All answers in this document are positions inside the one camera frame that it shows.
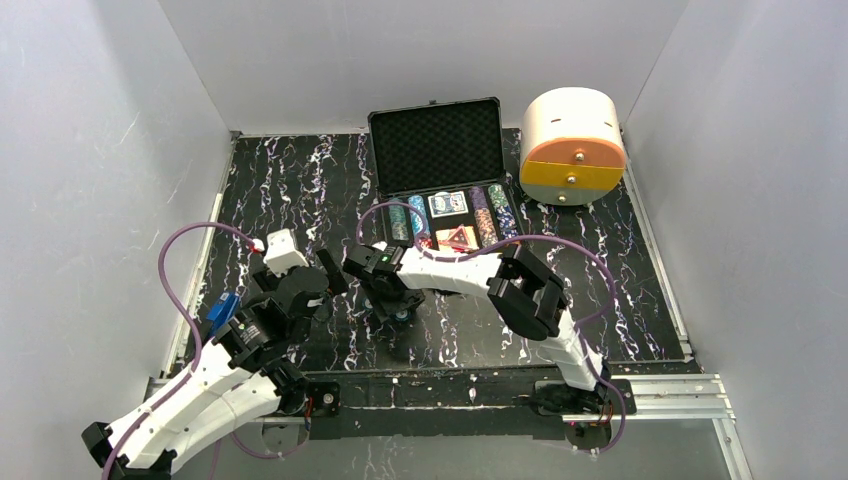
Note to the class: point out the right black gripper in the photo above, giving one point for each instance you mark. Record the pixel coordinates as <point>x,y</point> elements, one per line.
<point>382,304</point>

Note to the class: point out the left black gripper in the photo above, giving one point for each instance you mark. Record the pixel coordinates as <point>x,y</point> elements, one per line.
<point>325,279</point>

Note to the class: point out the red playing card deck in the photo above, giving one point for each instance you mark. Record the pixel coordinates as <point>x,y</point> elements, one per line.
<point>457,238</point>

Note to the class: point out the red triangular plaque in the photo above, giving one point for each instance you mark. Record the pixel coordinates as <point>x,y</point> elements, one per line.
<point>458,238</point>

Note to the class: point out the blue playing card deck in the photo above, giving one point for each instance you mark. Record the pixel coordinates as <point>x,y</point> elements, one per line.
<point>443,204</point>

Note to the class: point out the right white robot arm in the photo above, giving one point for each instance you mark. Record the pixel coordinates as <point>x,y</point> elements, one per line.
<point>524,291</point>

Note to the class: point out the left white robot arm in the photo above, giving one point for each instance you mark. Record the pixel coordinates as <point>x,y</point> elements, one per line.
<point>244,374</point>

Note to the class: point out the cyan red chip stack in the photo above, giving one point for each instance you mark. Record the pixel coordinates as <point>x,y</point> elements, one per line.
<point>419,221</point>

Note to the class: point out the black poker chip case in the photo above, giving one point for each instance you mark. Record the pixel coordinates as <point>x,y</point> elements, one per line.
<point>439,147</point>

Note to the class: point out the blue stapler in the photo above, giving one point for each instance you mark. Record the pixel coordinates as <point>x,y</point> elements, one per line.
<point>221,311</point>

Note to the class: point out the purple orange chip stack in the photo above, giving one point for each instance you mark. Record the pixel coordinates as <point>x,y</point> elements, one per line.
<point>483,217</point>

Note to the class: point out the green blue white chip stack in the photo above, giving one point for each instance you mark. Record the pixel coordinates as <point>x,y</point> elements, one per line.
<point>505,217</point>

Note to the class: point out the white round drawer cabinet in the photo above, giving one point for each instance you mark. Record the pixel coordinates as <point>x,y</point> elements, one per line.
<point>572,151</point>

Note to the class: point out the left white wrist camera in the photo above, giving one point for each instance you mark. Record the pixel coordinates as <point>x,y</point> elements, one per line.
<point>282,253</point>

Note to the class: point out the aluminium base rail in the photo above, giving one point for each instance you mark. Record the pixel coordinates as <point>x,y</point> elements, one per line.
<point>514,400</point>

